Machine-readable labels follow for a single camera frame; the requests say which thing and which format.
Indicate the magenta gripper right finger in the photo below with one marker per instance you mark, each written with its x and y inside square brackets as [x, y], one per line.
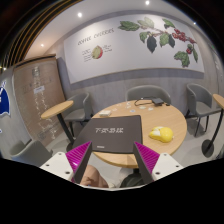
[146, 159]

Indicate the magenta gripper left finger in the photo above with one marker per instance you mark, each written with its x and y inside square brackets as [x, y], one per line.
[78, 159]

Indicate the grey chair near left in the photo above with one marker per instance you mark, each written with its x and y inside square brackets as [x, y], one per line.
[33, 153]

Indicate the grey chair at left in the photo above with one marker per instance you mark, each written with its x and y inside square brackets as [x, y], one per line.
[81, 110]

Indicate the round wooden table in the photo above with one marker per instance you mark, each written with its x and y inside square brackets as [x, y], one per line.
[152, 116]

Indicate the small round side table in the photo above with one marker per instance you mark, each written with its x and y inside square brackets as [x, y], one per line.
[57, 111]

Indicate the white small box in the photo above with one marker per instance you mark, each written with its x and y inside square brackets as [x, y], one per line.
[105, 113]

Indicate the black power adapter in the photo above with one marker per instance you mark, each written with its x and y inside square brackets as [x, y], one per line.
[157, 101]

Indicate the right wooden side table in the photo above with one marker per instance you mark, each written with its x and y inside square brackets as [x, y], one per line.
[208, 145]

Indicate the grey chair behind table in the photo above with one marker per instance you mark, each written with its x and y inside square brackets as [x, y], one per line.
[147, 92]

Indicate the grey chair at right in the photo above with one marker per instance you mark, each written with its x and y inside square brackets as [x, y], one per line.
[199, 103]

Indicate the glass wall panel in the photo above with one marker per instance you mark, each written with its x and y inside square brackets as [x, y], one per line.
[37, 88]

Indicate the coffee cherries wall poster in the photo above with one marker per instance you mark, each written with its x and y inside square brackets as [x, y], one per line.
[131, 42]

